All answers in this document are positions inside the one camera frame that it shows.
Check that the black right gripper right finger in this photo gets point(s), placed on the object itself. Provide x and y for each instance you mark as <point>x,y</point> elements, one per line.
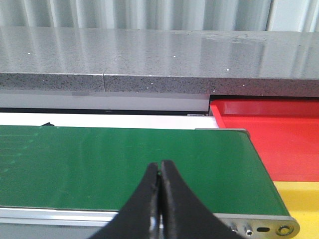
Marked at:
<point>184,215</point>

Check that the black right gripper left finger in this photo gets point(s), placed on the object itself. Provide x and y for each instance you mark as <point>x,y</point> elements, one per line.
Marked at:
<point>139,218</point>

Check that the green conveyor belt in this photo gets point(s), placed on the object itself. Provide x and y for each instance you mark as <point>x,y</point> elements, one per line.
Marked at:
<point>99,168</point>

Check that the yellow plastic tray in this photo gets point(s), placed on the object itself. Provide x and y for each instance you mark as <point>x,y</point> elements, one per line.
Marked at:
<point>302,201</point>

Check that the red plastic tray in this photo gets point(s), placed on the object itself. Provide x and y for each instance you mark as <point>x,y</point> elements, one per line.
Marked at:
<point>285,133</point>

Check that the grey speckled stone counter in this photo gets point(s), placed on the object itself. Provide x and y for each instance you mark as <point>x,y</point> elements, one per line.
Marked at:
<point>152,70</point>

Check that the white pleated curtain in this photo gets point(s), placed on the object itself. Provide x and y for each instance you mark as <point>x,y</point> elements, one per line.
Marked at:
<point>221,15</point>

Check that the aluminium conveyor frame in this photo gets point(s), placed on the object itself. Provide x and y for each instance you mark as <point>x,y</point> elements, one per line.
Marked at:
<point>51,223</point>

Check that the black cable connector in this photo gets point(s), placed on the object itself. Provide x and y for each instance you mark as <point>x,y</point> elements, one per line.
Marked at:
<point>48,124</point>

